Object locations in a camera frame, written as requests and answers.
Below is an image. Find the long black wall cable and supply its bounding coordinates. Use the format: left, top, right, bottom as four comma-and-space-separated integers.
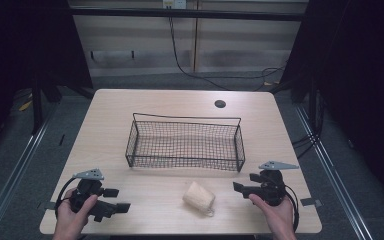
168, 16, 287, 92

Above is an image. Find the person's right hand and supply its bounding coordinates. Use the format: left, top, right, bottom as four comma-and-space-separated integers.
248, 193, 298, 236

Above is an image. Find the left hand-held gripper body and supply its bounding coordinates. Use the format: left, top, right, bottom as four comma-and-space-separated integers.
69, 168, 118, 223

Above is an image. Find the grey tape piece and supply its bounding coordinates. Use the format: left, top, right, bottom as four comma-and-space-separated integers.
35, 201, 57, 211
300, 197, 324, 208

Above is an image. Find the black wire mesh basket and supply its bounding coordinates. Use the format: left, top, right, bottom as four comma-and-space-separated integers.
124, 112, 247, 173

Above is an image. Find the white wall power outlet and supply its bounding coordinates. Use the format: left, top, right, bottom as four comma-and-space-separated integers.
162, 0, 188, 10

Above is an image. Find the black metal stand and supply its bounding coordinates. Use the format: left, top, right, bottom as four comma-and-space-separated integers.
30, 78, 45, 136

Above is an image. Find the aluminium floor rail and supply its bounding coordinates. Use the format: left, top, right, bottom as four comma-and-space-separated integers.
0, 99, 61, 240
294, 104, 378, 240

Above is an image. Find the beige cloth bundle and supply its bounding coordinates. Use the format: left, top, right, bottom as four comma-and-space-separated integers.
181, 180, 217, 218

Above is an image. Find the person's left hand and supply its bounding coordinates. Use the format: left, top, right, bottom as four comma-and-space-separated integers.
53, 188, 100, 236

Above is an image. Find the black horizontal bar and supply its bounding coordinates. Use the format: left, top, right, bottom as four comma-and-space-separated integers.
69, 7, 308, 22

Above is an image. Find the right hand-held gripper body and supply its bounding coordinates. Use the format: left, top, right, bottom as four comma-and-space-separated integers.
242, 160, 300, 207

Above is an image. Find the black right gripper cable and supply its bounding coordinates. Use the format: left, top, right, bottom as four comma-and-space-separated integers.
283, 184, 301, 233

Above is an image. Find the yellow floor tape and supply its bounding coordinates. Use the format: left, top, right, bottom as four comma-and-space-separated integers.
17, 94, 34, 113

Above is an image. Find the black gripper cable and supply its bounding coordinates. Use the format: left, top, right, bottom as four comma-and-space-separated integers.
54, 177, 78, 219
283, 184, 301, 233

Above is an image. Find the black curtain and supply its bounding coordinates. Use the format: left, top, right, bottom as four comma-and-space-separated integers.
0, 0, 94, 161
279, 0, 384, 214

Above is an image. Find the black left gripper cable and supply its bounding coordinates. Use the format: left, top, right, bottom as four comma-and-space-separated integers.
54, 177, 78, 219

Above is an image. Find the bundle of black floor cables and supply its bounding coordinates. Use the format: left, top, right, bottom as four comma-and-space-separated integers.
291, 89, 326, 160

